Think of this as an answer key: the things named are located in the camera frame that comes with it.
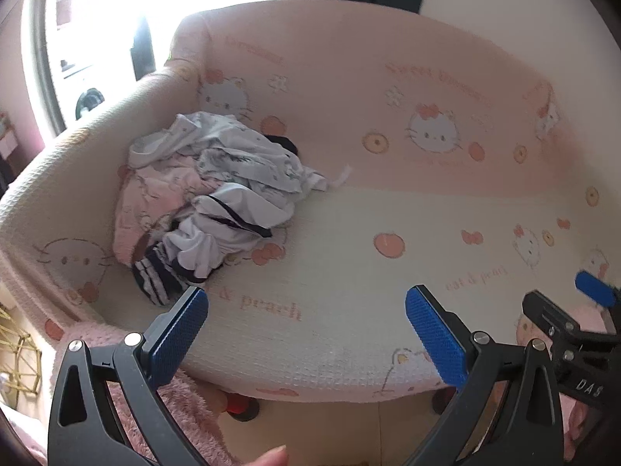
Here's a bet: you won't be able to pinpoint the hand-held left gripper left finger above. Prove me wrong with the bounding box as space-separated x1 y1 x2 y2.
47 285 210 466

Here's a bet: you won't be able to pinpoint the white garment with navy trim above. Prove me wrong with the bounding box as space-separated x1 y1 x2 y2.
131 165 352 306

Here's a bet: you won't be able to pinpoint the dark navy garment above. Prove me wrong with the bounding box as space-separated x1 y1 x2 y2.
264 132 299 156

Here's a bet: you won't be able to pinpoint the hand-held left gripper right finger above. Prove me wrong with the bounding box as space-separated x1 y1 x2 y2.
405 284 566 466

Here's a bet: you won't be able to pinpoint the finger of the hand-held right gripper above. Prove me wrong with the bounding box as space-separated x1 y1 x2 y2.
521 290 621 350
575 271 621 309

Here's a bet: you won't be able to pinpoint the person's left hand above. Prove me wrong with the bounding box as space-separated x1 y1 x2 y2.
251 445 290 466

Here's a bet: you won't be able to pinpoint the small red object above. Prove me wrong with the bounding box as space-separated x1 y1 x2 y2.
226 391 260 422

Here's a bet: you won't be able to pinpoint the pink print pajama garment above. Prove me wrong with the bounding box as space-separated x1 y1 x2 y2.
113 155 219 268

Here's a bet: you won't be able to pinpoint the white washing machine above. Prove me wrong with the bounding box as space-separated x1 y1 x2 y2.
61 61 110 122

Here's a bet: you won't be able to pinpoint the pink cat print sofa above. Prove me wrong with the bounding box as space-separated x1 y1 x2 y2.
0 0 617 403

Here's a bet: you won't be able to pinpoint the dark window frame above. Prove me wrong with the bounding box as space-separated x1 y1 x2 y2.
19 0 69 137

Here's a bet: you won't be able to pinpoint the gold wire basket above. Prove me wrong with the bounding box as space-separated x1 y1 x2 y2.
0 301 44 409

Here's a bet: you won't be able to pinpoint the white cat print pajama pants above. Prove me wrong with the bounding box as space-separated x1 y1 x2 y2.
196 138 331 219

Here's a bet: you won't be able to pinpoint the dark sofa foot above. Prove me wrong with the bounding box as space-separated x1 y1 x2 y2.
432 388 457 416

